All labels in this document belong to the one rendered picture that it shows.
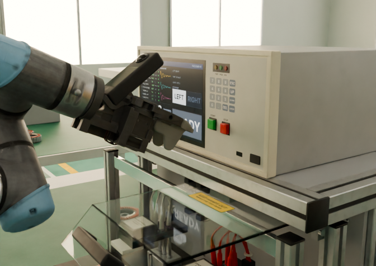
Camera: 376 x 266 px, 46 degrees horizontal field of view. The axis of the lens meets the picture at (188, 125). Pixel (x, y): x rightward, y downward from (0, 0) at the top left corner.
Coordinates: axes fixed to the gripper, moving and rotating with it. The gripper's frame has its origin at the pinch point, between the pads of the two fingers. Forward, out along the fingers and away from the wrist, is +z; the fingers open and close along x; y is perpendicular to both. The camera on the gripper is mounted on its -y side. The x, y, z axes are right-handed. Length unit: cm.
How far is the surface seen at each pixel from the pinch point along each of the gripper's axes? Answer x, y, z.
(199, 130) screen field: -4.0, -0.2, 6.0
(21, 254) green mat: -55, 47, 2
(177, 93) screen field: -12.0, -6.0, 3.3
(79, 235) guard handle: 5.7, 21.3, -15.4
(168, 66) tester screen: -15.4, -10.8, 1.0
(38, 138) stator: -184, 27, 39
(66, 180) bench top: -111, 34, 32
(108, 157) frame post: -37.9, 13.0, 7.5
